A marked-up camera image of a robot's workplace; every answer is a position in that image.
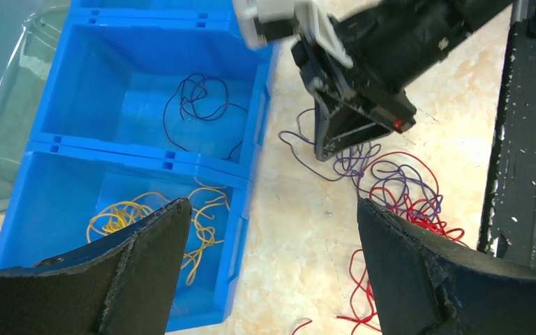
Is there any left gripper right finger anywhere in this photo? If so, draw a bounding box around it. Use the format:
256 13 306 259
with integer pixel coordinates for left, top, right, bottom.
357 199 536 334

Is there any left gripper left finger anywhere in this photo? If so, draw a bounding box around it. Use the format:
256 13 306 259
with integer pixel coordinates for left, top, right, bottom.
0 198 193 334

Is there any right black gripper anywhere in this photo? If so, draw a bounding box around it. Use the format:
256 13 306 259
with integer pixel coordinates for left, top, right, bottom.
291 0 482 163

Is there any yellow cable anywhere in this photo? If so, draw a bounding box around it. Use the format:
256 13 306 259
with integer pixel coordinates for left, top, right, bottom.
85 182 231 287

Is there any purple cable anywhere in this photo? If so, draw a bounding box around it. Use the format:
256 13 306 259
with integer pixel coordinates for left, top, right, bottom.
278 108 444 223

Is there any red cable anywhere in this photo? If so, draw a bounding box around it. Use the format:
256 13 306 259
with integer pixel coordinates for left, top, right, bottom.
291 151 470 335

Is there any dark navy cable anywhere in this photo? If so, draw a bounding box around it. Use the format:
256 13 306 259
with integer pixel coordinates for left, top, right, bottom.
162 73 249 162

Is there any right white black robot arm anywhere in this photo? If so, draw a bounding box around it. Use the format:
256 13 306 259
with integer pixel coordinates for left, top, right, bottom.
292 0 508 161

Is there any blue three-compartment plastic bin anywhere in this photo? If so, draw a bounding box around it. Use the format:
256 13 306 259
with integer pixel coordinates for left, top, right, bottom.
0 1 278 332

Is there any teal transparent plastic tub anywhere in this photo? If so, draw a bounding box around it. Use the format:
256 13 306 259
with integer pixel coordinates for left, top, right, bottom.
0 1 70 213

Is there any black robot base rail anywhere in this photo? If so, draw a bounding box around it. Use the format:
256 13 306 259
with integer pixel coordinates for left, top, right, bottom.
477 1 536 268

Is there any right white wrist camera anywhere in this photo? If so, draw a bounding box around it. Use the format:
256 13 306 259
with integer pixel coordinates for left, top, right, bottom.
232 0 353 68

